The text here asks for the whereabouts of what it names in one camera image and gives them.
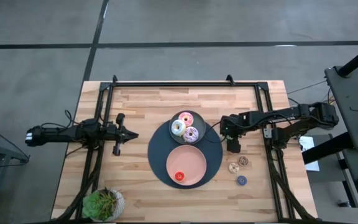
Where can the large white donut blue drizzle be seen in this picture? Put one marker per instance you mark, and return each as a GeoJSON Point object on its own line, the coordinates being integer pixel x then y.
{"type": "Point", "coordinates": [174, 131]}

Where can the dark grey round plate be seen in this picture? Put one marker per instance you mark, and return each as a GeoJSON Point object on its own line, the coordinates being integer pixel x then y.
{"type": "Point", "coordinates": [199, 123]}

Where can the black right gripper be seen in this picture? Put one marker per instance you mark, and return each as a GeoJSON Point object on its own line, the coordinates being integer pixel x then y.
{"type": "Point", "coordinates": [234, 145]}

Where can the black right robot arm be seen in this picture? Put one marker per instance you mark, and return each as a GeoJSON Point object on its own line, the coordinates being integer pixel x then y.
{"type": "Point", "coordinates": [275, 116]}

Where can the white paper sheet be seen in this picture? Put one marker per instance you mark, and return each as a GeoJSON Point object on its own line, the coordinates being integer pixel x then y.
{"type": "Point", "coordinates": [311, 155]}

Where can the dark blue round placemat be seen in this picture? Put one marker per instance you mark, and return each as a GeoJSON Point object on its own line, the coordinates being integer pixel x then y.
{"type": "Point", "coordinates": [157, 155]}

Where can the potted green succulent plant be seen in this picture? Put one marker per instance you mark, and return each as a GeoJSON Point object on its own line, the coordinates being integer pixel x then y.
{"type": "Point", "coordinates": [99, 205]}

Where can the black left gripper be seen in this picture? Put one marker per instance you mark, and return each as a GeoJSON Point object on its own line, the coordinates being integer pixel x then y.
{"type": "Point", "coordinates": [119, 137]}

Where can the small brown chocolate donut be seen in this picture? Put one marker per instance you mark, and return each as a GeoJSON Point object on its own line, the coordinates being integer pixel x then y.
{"type": "Point", "coordinates": [240, 158]}

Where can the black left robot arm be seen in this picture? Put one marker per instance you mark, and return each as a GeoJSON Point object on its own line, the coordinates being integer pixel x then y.
{"type": "Point", "coordinates": [61, 132]}

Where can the small white donut chocolate drizzle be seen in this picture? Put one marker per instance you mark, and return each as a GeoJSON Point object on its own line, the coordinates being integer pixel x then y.
{"type": "Point", "coordinates": [231, 165]}

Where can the pink round plate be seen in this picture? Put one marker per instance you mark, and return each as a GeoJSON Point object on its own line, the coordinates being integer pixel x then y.
{"type": "Point", "coordinates": [191, 165]}

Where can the black aluminium table frame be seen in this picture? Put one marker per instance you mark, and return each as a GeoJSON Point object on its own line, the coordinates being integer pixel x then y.
{"type": "Point", "coordinates": [182, 84]}

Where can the small blue donut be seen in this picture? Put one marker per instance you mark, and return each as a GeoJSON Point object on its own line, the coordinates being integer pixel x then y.
{"type": "Point", "coordinates": [239, 178]}

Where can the large purple donut chocolate drizzle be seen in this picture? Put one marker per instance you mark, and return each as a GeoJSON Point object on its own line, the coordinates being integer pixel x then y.
{"type": "Point", "coordinates": [186, 138]}

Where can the black stand beam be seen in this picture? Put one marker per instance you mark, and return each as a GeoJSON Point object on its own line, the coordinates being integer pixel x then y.
{"type": "Point", "coordinates": [325, 149]}

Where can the large pink frosted donut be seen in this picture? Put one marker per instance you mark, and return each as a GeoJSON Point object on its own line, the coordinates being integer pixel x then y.
{"type": "Point", "coordinates": [181, 116]}

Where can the small red sprinkled donut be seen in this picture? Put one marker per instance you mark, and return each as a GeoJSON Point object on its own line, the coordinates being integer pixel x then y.
{"type": "Point", "coordinates": [176, 173]}

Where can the grey metal desk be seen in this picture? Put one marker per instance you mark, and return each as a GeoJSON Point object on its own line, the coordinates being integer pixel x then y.
{"type": "Point", "coordinates": [353, 93]}

